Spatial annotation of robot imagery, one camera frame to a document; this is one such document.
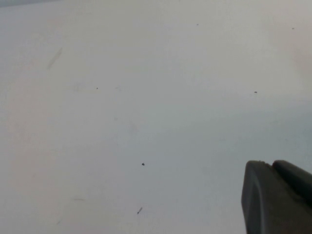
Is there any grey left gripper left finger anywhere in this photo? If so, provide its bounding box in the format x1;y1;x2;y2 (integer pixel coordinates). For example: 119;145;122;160
241;160;312;234

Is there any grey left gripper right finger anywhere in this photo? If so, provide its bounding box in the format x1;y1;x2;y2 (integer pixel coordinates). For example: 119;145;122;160
272;159;312;209

